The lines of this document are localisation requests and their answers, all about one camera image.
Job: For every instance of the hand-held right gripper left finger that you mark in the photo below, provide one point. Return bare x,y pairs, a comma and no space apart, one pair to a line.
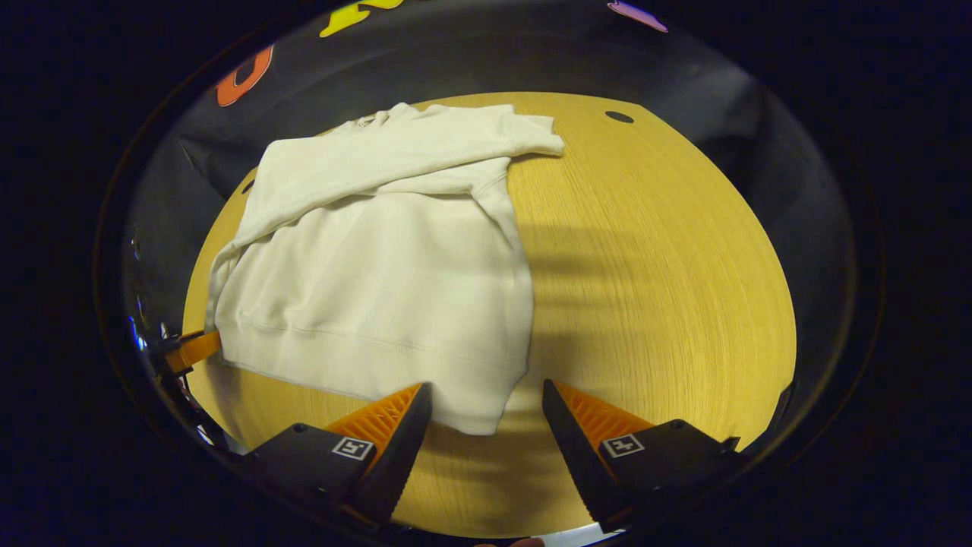
399,456

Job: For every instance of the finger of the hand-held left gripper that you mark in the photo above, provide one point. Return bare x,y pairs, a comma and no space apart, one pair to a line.
194,351

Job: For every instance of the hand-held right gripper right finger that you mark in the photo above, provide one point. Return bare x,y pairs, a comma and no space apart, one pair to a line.
581,463

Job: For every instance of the cream sweatshirt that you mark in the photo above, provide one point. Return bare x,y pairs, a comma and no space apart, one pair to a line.
380,289

